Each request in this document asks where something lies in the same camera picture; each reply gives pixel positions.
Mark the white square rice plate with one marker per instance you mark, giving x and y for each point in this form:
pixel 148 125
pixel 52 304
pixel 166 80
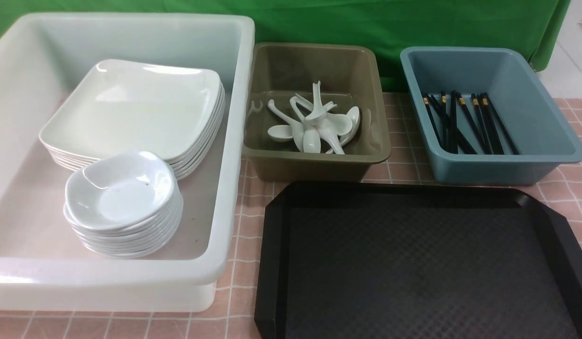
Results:
pixel 123 106

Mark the white spoons pile in bin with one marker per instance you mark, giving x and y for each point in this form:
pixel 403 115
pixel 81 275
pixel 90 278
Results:
pixel 315 123

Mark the black serving tray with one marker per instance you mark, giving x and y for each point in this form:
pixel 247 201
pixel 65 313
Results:
pixel 371 261

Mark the olive green plastic bin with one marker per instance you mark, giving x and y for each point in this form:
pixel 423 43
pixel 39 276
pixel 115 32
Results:
pixel 349 77

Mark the stack of white square plates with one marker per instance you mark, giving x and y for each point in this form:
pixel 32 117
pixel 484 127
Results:
pixel 182 166

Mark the stack of small white bowls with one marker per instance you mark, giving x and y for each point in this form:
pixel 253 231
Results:
pixel 125 206

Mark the large white plastic bin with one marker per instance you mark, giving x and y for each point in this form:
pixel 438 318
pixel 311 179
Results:
pixel 43 265

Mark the black chopsticks in blue bin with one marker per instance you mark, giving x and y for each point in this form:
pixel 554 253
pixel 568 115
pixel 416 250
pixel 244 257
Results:
pixel 468 124

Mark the blue plastic bin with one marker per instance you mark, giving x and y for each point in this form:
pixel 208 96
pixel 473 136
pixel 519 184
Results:
pixel 542 133

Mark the pink checkered tablecloth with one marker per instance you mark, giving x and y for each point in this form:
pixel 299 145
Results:
pixel 230 316

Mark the green backdrop cloth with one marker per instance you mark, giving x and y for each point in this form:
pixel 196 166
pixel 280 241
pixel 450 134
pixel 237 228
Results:
pixel 386 27

